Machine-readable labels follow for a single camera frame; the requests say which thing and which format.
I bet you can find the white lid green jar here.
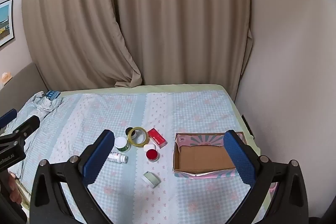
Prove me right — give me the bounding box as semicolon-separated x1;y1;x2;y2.
114;136;131;152

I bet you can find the wall poster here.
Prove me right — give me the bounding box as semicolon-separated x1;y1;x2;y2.
0;0;14;48

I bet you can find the round red jar lid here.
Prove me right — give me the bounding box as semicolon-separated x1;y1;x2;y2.
146;150;160;162

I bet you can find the pink printed cardboard box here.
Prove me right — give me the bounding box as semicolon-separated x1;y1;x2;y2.
172;131;249;179

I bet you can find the pale green bed sheet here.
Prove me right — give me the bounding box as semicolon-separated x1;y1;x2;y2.
52;84;276;216

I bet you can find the grey headboard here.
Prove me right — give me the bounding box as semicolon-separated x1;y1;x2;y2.
0;62;49;119

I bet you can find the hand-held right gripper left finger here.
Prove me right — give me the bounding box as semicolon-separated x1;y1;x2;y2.
30;130;116;224

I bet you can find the white bottle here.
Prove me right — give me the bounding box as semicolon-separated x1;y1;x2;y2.
107;152;129;164

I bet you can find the person's left hand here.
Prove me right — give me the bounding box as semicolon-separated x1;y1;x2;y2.
7;173;23;205

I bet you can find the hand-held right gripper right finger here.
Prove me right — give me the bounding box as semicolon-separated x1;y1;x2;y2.
223;130;309;224

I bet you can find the crumpled light blue cloth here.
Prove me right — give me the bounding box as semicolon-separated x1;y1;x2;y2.
25;91;64;116

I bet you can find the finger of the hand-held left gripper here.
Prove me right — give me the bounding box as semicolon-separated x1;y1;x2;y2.
10;115;41;141
0;109;18;131

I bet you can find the beige curtain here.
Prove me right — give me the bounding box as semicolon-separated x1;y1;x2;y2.
110;0;254;103
21;0;143;92

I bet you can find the red box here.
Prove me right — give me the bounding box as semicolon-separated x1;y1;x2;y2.
147;128;168;149

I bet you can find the printed blue pink blanket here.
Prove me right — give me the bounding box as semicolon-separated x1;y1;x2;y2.
5;88;273;224

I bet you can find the blue checked cloth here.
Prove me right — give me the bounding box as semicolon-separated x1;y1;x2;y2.
46;90;60;101

